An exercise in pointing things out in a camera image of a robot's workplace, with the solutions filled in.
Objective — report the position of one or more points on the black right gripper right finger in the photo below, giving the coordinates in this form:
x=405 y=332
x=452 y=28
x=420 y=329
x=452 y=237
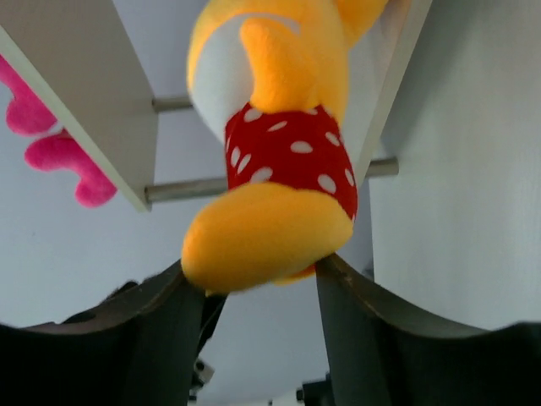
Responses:
x=384 y=350

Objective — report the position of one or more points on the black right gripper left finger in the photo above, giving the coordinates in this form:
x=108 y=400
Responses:
x=137 y=348

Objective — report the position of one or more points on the yellow plush back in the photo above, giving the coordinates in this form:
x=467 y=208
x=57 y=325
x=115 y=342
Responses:
x=270 y=79

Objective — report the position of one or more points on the white two-tier shelf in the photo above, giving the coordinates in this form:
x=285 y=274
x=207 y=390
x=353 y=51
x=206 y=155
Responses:
x=77 y=57

